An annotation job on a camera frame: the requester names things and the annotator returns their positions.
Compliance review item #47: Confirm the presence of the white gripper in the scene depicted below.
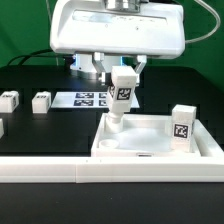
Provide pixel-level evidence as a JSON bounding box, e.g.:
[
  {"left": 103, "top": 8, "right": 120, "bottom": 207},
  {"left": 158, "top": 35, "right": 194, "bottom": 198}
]
[{"left": 50, "top": 0, "right": 185, "bottom": 84}]

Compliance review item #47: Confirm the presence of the white block left edge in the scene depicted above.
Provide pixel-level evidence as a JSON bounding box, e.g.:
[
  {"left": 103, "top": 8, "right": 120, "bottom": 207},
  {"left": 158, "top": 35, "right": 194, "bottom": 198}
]
[{"left": 0, "top": 118, "right": 4, "bottom": 139}]

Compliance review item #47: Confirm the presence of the black cable bundle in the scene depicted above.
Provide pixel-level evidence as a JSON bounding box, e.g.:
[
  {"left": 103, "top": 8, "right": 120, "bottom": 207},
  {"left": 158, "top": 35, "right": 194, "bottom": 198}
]
[{"left": 6, "top": 0, "right": 77, "bottom": 67}]

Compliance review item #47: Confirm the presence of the white square table top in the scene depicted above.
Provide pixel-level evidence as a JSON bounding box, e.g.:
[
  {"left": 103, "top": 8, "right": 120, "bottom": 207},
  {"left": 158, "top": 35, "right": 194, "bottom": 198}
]
[{"left": 91, "top": 113, "right": 201, "bottom": 158}]

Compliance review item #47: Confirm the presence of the white base marker plate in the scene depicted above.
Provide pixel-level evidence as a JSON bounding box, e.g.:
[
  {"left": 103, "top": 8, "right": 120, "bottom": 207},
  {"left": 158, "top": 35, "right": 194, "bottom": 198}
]
[{"left": 51, "top": 92, "right": 139, "bottom": 111}]

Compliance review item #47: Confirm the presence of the white L-shaped obstacle fence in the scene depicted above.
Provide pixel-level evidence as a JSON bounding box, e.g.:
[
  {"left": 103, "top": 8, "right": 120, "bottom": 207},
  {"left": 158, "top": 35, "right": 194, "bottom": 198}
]
[{"left": 0, "top": 123, "right": 224, "bottom": 183}]

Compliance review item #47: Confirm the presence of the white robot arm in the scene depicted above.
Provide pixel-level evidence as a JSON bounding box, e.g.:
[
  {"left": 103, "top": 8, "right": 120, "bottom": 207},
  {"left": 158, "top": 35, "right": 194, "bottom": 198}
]
[{"left": 50, "top": 0, "right": 185, "bottom": 82}]

